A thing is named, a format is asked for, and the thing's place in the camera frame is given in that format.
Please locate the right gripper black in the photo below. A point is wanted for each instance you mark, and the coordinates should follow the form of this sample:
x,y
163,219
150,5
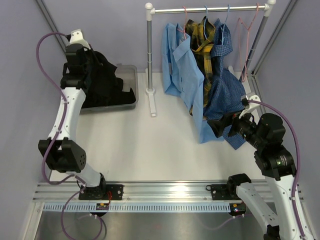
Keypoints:
x,y
218,125

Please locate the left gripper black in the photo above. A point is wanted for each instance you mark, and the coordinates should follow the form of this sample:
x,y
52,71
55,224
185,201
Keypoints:
x,y
88,52

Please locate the black shirt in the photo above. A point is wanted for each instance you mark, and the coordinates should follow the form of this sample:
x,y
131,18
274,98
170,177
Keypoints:
x,y
104,82

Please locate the dark blue checked shirt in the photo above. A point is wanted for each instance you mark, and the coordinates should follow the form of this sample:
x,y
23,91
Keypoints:
x,y
226,91

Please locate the blue hanger for checked shirt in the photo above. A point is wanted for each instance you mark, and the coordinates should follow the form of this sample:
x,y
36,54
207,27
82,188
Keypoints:
x,y
223,26

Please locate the pink wire hanger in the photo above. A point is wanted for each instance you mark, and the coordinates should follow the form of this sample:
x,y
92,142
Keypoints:
x,y
183,29
243,48

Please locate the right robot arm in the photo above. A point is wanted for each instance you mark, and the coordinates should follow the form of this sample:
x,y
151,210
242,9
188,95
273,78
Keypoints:
x,y
287,221

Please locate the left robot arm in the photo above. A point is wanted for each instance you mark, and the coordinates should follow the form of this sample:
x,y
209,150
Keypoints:
x,y
60,151

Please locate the light blue shirt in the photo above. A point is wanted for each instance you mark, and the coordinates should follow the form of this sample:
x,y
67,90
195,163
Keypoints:
x,y
182,78

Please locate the yellow plaid shirt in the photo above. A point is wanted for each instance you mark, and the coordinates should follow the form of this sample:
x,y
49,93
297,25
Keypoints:
x,y
201,49

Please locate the blue hanger for plaid shirt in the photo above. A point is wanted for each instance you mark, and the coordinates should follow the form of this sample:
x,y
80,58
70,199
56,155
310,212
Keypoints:
x,y
205,22

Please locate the clear plastic storage bin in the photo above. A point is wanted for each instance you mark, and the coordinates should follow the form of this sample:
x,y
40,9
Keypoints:
x,y
127,99

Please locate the metal clothes rack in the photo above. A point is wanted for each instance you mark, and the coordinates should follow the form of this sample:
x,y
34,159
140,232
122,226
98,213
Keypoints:
x,y
150,11

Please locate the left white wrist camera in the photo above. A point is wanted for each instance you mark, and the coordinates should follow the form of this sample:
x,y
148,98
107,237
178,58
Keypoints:
x,y
77,37

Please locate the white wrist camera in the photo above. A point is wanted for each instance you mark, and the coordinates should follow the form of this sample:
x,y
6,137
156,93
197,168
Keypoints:
x,y
250,102
77,37

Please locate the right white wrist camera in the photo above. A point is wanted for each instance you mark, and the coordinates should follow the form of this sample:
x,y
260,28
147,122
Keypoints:
x,y
250,102

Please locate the right aluminium frame post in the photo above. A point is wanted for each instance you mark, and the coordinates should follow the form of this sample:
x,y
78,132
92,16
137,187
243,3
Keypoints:
x,y
286,14

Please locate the aluminium frame post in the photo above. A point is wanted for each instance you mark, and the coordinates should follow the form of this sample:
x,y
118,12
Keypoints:
x,y
286,14
50,22

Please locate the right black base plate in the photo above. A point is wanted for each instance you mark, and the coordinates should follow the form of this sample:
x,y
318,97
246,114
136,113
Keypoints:
x,y
221,192

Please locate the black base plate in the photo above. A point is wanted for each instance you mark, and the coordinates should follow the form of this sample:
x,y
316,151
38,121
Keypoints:
x,y
221,192
113,192

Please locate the left aluminium frame post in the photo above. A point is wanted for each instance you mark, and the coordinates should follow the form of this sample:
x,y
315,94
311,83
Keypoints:
x,y
50,22

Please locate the aluminium mounting rail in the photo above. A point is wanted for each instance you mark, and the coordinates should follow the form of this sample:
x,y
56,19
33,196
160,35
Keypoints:
x,y
136,192

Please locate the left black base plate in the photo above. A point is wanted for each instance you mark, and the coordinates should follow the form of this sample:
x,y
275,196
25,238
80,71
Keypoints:
x,y
113,192

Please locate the slotted cable duct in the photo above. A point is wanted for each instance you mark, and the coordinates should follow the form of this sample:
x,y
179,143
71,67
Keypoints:
x,y
118,207

